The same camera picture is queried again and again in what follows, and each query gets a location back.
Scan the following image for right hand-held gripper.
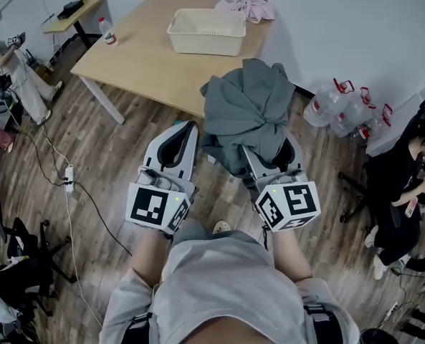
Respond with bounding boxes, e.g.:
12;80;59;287
241;131;322;233

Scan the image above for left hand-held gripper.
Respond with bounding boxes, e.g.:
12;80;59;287
125;120;200;234

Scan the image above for grey garment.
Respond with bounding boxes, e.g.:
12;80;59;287
200;58;296;177

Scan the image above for cream plastic basket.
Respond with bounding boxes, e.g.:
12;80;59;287
166;8;247;57

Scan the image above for person's right forearm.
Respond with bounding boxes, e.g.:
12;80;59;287
270;226;313;283

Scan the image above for person's left forearm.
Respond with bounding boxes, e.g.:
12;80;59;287
128;227;174;289

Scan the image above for person's grey trousers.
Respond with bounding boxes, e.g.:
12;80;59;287
172;217;213;245

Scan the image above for black office chair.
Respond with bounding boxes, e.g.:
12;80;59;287
338;145;388;224

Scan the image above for light wooden table white legs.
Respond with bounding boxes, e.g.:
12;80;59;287
70;0;274;125

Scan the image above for white power strip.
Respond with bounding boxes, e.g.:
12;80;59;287
64;164;75;194
383;301;399;323

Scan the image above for white box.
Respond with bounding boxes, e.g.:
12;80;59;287
366;90;425;157

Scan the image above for person's grey shirt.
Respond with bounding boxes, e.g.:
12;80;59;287
99;229;360;344

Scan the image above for clear plastic bottle red cap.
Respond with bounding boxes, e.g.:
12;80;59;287
97;16;119;48

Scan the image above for white red badge card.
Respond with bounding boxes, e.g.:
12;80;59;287
405;197;419;219

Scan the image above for pink clothes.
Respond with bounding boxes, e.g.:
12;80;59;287
215;0;277;25

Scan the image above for wooden desk black leg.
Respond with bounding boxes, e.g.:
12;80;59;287
42;0;113;52

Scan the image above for black swivel chair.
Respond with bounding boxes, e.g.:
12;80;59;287
0;195;77;318

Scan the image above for black box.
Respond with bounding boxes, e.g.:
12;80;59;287
57;0;84;21

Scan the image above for black mesh chair seat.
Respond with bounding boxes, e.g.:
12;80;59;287
358;327;401;344

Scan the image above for clear water jug red handle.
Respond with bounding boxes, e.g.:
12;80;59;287
302;78;355;128
351;104;393;147
329;87;377;138

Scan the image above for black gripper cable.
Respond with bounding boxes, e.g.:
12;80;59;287
261;224;272;251

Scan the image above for black floor cable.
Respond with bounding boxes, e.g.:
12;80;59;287
16;130;133;257

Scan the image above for white floor cable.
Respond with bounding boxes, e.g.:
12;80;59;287
42;123;104;328

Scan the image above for person's right black harness strap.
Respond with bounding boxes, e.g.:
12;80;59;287
303;303;342;344

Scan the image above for person's black harness strap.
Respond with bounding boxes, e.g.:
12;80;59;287
303;303;342;344
125;312;153;344

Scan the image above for person's left black harness strap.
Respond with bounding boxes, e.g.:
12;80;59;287
125;312;153;344

